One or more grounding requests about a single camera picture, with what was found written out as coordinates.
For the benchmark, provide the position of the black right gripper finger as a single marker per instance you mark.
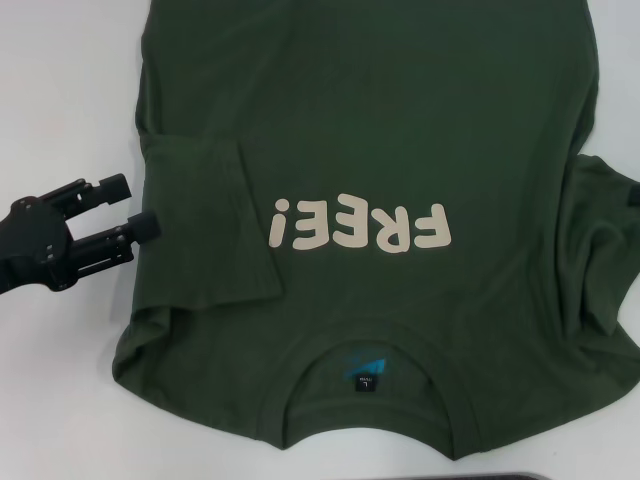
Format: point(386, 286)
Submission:
point(635, 196)

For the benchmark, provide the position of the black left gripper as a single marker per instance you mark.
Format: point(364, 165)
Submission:
point(35, 242)

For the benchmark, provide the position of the dark green FREE t-shirt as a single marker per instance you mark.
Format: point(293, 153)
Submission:
point(350, 100)

